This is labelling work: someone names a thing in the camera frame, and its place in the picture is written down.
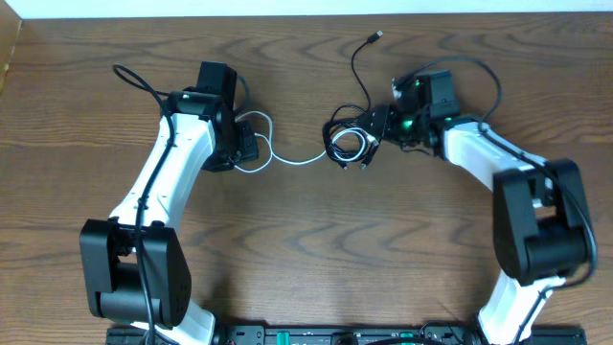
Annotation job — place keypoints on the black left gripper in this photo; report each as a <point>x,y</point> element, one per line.
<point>251,150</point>

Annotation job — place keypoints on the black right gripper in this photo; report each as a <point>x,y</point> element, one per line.
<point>390,134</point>

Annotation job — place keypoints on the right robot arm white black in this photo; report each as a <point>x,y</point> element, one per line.
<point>540,222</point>

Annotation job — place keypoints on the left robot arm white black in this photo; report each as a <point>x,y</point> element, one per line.
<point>135,271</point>

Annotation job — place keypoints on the cardboard panel at left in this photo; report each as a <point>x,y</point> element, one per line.
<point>10,27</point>

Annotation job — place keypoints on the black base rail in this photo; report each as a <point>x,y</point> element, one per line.
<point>439,331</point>

